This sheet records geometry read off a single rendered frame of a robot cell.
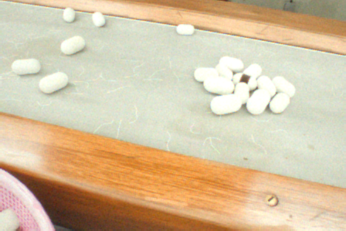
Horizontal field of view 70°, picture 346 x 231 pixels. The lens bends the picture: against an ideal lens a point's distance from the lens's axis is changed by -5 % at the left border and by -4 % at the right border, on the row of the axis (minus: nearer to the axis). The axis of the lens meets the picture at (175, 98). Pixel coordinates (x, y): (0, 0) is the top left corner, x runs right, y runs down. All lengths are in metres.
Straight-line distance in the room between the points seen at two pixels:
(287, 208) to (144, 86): 0.21
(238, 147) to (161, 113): 0.09
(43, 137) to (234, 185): 0.17
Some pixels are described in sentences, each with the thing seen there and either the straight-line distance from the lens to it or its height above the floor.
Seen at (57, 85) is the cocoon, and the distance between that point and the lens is 0.33.
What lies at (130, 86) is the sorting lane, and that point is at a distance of 0.33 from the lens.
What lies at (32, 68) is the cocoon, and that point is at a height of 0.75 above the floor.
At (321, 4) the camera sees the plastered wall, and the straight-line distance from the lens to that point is 2.58.
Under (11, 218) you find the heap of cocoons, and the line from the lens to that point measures 0.24.
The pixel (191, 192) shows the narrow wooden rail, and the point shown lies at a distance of 0.20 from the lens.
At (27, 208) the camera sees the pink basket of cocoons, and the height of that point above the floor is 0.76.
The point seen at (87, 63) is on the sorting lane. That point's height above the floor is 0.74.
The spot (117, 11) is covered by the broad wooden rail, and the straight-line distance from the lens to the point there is 0.53.
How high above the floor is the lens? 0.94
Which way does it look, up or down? 40 degrees down
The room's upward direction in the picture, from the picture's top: 6 degrees clockwise
